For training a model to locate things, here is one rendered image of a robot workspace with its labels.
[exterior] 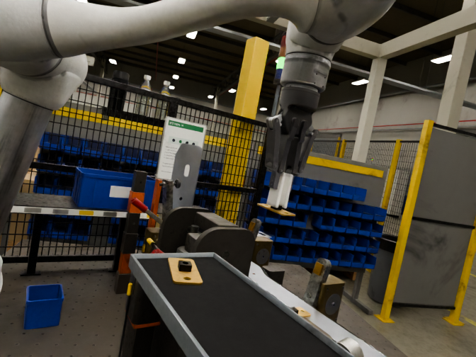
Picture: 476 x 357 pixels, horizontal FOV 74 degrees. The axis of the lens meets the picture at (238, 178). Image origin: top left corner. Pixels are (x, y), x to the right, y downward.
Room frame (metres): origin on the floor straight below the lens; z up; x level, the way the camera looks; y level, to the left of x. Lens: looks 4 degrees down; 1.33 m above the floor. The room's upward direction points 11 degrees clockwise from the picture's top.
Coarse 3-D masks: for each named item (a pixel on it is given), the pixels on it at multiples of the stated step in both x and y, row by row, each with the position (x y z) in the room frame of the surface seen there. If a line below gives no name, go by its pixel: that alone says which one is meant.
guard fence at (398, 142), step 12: (312, 144) 7.19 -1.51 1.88; (324, 144) 6.69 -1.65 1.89; (348, 144) 5.88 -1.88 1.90; (396, 144) 4.71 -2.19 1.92; (396, 156) 4.68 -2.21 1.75; (396, 168) 4.65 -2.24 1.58; (408, 168) 4.44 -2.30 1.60; (384, 192) 4.78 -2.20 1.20; (384, 204) 4.69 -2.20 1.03; (396, 216) 4.46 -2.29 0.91
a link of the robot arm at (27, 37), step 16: (0, 0) 0.52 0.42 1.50; (16, 0) 0.52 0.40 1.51; (32, 0) 0.53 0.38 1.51; (0, 16) 0.51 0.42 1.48; (16, 16) 0.52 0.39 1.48; (32, 16) 0.52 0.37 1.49; (0, 32) 0.52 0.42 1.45; (16, 32) 0.52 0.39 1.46; (32, 32) 0.53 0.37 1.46; (0, 48) 0.54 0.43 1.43; (16, 48) 0.54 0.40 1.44; (32, 48) 0.54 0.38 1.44; (48, 48) 0.55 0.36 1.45; (0, 64) 0.59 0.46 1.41; (16, 64) 0.59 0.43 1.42; (32, 64) 0.59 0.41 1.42; (48, 64) 0.62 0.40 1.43
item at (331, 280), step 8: (328, 280) 0.84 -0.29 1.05; (336, 280) 0.85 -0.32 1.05; (320, 288) 0.81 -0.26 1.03; (328, 288) 0.81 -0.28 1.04; (336, 288) 0.83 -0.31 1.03; (320, 296) 0.81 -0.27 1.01; (328, 296) 0.81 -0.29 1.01; (336, 296) 0.83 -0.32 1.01; (320, 304) 0.80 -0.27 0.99; (328, 304) 0.82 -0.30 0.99; (336, 304) 0.84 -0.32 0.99; (328, 312) 0.82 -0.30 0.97; (336, 312) 0.84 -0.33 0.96; (336, 320) 0.85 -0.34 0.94
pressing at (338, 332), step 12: (252, 264) 0.99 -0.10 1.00; (252, 276) 0.88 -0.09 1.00; (264, 276) 0.90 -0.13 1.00; (264, 288) 0.81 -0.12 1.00; (276, 288) 0.83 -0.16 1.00; (288, 300) 0.77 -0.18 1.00; (300, 300) 0.78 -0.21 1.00; (312, 312) 0.73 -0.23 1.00; (324, 324) 0.68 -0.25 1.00; (336, 324) 0.69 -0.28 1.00; (336, 336) 0.64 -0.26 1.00; (348, 336) 0.65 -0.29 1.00; (372, 348) 0.62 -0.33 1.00
